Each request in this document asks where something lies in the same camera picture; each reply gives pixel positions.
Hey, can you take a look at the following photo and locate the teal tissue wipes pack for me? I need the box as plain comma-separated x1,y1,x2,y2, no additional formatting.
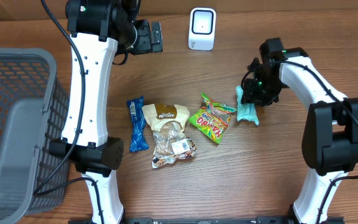
236,86,259,126

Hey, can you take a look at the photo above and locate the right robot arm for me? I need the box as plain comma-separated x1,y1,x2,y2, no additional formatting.
239,38,358,223

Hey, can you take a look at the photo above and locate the beige brown snack bag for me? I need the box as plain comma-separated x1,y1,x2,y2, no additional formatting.
142,104,196,169

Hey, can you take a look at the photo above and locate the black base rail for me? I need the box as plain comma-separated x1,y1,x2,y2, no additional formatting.
68,215,346,224

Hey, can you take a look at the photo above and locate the white barcode scanner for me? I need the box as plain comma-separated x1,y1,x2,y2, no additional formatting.
188,7,216,51

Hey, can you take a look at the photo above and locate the green Haribo candy bag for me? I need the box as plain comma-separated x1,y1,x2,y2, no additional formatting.
188,93,237,144

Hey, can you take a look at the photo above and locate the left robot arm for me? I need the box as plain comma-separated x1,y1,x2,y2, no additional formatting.
49,0,163,223

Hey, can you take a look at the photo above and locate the grey plastic mesh basket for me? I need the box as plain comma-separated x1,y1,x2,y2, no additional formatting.
0,48,69,223

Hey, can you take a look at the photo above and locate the blue snack wrapper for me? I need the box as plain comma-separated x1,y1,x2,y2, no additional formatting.
127,96,149,152

